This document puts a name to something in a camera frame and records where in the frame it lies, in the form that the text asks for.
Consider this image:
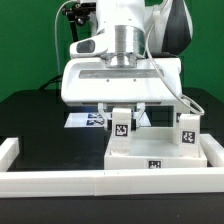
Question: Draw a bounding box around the white square tabletop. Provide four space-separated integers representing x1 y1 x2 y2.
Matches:
104 127 207 170

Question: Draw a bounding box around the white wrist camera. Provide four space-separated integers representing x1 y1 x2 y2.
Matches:
70 33 109 59

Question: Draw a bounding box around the grey thin cable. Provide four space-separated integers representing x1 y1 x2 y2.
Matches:
54 0 77 76

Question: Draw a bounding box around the white fiducial marker sheet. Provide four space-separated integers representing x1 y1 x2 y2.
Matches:
64 112 151 128

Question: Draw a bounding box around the white U-shaped obstacle fence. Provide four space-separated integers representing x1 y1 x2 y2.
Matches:
0 134 224 198

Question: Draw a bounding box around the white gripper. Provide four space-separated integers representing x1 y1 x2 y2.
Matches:
61 58 175 130

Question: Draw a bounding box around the black cable bundle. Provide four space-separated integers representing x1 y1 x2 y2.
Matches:
39 3 91 91

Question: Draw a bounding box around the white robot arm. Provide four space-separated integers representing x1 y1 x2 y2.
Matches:
61 0 193 129

